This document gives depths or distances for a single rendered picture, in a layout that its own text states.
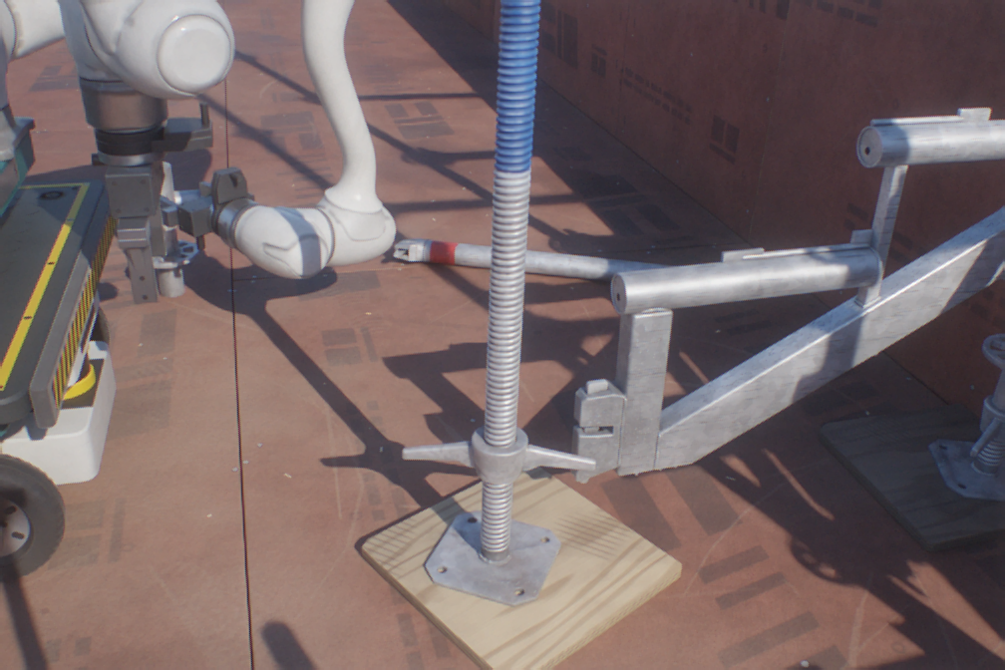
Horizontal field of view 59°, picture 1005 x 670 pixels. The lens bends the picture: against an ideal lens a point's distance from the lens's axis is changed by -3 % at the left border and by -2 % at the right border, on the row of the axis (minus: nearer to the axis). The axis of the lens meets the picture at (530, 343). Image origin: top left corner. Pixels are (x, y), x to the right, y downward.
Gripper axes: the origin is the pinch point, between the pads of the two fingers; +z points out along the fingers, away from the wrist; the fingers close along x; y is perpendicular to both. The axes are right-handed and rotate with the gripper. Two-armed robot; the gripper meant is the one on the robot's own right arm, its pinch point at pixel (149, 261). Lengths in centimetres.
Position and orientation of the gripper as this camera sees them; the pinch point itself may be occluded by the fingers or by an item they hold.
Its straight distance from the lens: 119.0
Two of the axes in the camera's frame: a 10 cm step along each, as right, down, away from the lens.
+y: -9.6, 0.8, -2.6
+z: -0.5, 8.7, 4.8
